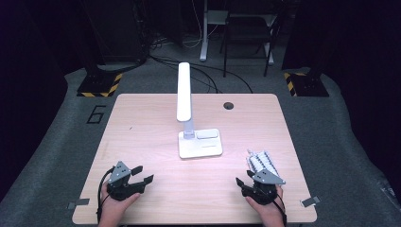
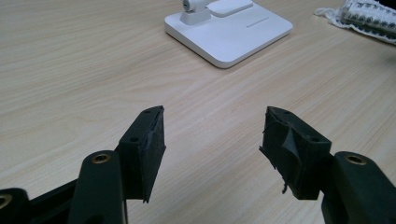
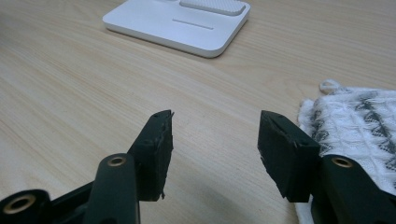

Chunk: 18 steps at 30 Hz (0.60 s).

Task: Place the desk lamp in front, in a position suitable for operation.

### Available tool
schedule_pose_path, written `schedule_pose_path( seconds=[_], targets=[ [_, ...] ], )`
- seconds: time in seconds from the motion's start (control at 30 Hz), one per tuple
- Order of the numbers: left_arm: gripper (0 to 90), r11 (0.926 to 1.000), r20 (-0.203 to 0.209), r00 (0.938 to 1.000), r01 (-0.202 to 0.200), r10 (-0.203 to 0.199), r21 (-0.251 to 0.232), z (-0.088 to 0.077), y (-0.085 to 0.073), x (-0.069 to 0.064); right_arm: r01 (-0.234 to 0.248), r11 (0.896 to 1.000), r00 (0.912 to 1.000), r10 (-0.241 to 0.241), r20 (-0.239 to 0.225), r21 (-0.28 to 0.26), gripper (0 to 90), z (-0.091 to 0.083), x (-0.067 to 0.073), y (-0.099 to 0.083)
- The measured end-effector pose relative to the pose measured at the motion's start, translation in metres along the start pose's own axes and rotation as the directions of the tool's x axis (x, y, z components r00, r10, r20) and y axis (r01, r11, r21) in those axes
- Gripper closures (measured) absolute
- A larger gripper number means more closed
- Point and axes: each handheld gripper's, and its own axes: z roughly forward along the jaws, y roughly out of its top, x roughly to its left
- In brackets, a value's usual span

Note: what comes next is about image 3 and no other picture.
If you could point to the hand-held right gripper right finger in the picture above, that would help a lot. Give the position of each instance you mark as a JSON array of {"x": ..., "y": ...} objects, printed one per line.
[{"x": 286, "y": 155}]

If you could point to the white and grey patterned cloth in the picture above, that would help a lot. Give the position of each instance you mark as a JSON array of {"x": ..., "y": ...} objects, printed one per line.
[{"x": 351, "y": 124}]

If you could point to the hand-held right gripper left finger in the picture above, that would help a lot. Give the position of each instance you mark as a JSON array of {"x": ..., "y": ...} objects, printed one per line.
[{"x": 154, "y": 155}]

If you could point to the white desk lamp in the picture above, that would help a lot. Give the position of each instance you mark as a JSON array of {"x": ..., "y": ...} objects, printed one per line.
[{"x": 174, "y": 31}]

